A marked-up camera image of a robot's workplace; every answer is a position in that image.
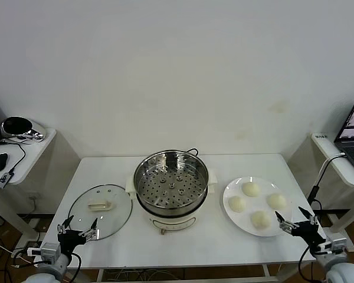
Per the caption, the thin black desk cable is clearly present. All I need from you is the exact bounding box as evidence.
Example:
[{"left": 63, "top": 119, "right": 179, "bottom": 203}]
[{"left": 0, "top": 138, "right": 27, "bottom": 175}]

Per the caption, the white side table with cable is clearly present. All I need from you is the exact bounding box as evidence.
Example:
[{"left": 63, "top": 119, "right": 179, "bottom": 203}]
[{"left": 286, "top": 131, "right": 354, "bottom": 254}]

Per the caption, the white labelled power strip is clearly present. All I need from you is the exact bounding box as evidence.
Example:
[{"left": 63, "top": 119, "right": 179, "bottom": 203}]
[{"left": 312, "top": 132, "right": 331, "bottom": 144}]

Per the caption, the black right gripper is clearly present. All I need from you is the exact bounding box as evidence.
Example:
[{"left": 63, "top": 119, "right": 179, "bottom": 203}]
[{"left": 274, "top": 206, "right": 327, "bottom": 252}]

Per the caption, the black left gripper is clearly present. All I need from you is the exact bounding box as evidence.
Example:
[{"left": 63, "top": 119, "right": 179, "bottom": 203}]
[{"left": 57, "top": 214, "right": 100, "bottom": 254}]

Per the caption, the chrome and black headset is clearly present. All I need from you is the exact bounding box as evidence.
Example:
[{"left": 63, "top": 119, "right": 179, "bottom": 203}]
[{"left": 0, "top": 116, "right": 47, "bottom": 141}]

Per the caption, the white round plate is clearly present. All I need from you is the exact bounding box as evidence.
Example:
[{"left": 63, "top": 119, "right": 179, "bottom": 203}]
[{"left": 223, "top": 176, "right": 294, "bottom": 238}]

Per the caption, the stainless steel steamer basket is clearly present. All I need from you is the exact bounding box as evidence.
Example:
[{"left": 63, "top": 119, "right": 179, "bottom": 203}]
[{"left": 126, "top": 149, "right": 218, "bottom": 209}]

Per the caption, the white floor cable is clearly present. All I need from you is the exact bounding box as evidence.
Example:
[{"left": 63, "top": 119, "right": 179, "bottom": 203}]
[{"left": 0, "top": 238, "right": 30, "bottom": 260}]

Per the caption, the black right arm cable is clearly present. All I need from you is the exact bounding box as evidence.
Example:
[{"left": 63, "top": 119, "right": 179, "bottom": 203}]
[{"left": 298, "top": 246, "right": 316, "bottom": 283}]

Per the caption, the cream electric cooker pot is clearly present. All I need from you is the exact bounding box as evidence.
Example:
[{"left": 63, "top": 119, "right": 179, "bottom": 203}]
[{"left": 126, "top": 173, "right": 218, "bottom": 236}]

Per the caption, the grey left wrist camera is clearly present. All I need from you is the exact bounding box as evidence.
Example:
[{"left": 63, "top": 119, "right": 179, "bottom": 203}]
[{"left": 27, "top": 242, "right": 61, "bottom": 265}]

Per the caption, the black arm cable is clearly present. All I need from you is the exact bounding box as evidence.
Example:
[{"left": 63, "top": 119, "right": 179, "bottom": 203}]
[
  {"left": 11, "top": 247, "right": 82, "bottom": 269},
  {"left": 298, "top": 246, "right": 316, "bottom": 283}
]

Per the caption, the white side table with mouse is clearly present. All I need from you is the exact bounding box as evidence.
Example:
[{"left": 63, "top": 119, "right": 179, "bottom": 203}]
[{"left": 0, "top": 127, "right": 81, "bottom": 259}]

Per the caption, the white laptop charger cable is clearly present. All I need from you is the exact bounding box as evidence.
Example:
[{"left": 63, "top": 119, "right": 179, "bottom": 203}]
[{"left": 317, "top": 152, "right": 348, "bottom": 186}]

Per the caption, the white work table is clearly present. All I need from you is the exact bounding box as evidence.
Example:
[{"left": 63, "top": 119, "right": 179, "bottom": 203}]
[{"left": 34, "top": 153, "right": 336, "bottom": 283}]

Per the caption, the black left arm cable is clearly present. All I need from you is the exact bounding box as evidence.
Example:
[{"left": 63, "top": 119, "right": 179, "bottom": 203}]
[{"left": 11, "top": 247, "right": 82, "bottom": 269}]

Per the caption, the white steamed baozi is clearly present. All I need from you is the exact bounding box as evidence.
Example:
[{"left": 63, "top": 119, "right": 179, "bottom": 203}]
[
  {"left": 241, "top": 182, "right": 261, "bottom": 198},
  {"left": 228, "top": 195, "right": 247, "bottom": 213},
  {"left": 267, "top": 193, "right": 288, "bottom": 210},
  {"left": 250, "top": 210, "right": 272, "bottom": 230}
]

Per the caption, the round glass pot lid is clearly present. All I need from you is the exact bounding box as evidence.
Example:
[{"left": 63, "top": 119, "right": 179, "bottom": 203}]
[{"left": 67, "top": 184, "right": 133, "bottom": 241}]

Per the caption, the black hanging power adapter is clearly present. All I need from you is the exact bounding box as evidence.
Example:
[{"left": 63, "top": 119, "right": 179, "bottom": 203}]
[{"left": 306, "top": 184, "right": 321, "bottom": 204}]

